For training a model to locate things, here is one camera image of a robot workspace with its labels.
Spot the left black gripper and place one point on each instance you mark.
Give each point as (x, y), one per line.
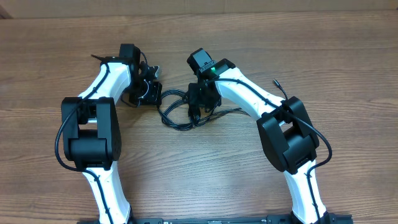
(152, 99)

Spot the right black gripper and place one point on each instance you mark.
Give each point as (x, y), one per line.
(194, 102)

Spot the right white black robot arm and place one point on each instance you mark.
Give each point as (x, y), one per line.
(287, 135)

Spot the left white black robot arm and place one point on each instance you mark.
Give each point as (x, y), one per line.
(89, 139)

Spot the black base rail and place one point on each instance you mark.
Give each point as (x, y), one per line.
(329, 218)

